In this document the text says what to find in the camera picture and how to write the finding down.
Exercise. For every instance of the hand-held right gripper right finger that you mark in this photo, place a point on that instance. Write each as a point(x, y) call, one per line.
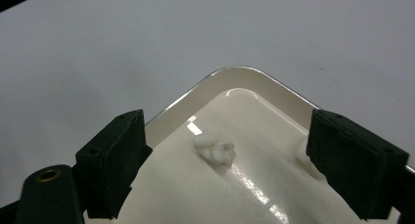
point(352, 162)

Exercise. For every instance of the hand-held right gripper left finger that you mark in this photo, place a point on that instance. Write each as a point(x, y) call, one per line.
point(111, 162)

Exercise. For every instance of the small white lump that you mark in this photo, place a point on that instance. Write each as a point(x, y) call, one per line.
point(215, 149)

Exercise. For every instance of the square white tray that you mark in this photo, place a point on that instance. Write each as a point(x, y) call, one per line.
point(235, 87)

